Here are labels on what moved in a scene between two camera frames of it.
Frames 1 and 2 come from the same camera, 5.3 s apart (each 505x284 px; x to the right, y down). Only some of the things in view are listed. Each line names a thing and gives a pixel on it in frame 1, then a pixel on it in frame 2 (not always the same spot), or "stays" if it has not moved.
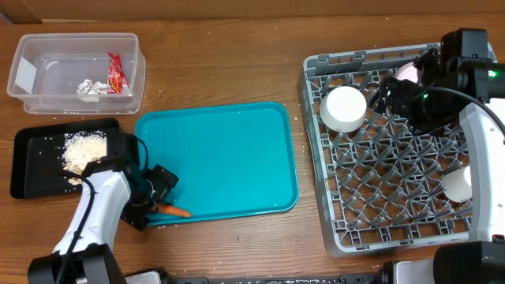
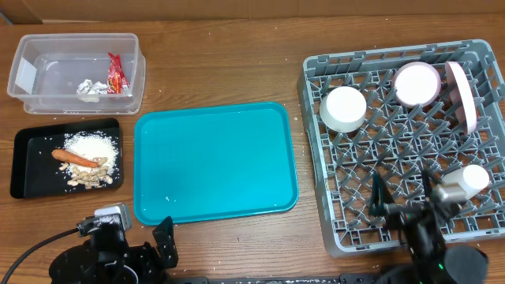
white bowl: [343, 109] stays
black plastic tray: [37, 165] stays
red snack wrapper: [117, 81] stays
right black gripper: [405, 95] to [409, 223]
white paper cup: [457, 184] stays
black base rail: [330, 278] stays
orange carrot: [170, 210] to [69, 157]
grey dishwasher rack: [380, 184] stays
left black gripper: [161, 180] to [145, 262]
